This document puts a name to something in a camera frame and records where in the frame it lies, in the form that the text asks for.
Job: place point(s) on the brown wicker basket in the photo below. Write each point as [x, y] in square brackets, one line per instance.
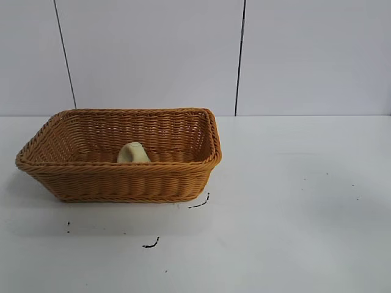
[122, 183]

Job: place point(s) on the pale yellow egg yolk pastry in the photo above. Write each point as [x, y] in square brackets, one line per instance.
[136, 153]

